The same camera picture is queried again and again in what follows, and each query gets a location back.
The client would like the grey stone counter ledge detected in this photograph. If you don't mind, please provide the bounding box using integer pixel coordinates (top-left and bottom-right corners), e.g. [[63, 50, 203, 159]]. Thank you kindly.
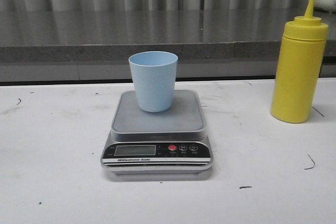
[[0, 8, 336, 82]]

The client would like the light blue plastic cup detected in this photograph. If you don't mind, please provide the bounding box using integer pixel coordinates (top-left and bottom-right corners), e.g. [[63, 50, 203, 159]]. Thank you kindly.
[[129, 51, 178, 112]]

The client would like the silver electronic kitchen scale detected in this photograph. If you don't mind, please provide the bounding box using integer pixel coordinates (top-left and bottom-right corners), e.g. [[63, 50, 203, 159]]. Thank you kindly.
[[100, 90, 214, 180]]

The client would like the yellow squeeze bottle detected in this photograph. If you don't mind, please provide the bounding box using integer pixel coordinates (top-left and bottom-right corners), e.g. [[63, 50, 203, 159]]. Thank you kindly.
[[270, 0, 329, 123]]

